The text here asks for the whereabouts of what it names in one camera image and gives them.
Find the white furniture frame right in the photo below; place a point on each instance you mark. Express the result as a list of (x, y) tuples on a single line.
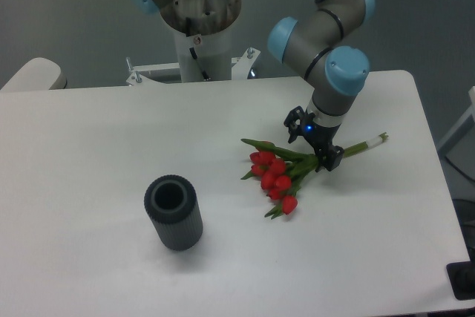
[(458, 130)]

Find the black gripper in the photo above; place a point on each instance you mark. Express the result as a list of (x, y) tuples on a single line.
[(301, 124)]

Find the dark grey ribbed vase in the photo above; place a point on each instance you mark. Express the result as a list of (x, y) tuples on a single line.
[(172, 206)]

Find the black box at table edge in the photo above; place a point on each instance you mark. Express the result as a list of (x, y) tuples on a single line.
[(461, 276)]

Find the red tulip bouquet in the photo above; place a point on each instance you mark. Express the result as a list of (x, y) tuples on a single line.
[(281, 173)]

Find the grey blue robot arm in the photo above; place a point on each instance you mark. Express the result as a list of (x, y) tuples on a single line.
[(312, 48)]

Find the beige chair armrest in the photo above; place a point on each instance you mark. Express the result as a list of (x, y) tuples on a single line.
[(39, 74)]

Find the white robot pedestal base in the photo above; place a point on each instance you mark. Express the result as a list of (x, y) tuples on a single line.
[(202, 31)]

